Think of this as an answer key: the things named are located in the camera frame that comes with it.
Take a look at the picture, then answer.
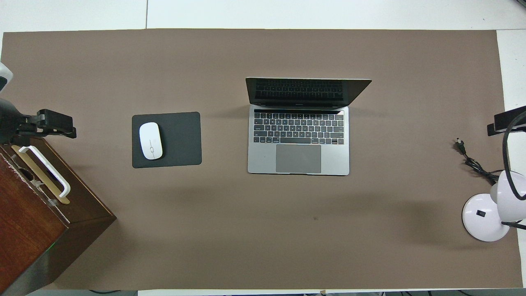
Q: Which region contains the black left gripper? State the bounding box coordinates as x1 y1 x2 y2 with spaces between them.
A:
0 99 77 144

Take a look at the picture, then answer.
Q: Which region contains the grey aluminium laptop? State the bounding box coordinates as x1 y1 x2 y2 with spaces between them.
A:
245 77 372 176

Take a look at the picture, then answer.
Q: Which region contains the white desk lamp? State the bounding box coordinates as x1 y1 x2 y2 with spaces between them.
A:
462 170 526 242

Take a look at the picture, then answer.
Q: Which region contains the white computer mouse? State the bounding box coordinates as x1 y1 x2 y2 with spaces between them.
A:
139 122 163 160

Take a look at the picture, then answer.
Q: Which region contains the dark wooden box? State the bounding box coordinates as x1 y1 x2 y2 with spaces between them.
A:
0 136 117 296

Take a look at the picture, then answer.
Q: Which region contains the black mouse pad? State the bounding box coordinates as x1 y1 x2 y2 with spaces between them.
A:
131 111 202 169

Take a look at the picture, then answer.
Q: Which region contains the brown table mat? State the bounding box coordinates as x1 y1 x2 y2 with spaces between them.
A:
0 29 522 290

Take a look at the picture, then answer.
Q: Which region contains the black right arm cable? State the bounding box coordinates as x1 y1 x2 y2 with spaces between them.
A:
502 110 526 201

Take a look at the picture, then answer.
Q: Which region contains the black lamp power cable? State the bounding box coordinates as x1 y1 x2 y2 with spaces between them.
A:
454 139 500 184

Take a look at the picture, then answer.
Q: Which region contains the white box handle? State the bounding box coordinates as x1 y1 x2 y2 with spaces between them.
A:
18 145 71 199

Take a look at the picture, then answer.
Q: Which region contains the brass handle plate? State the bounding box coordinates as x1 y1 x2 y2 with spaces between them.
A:
11 145 70 205

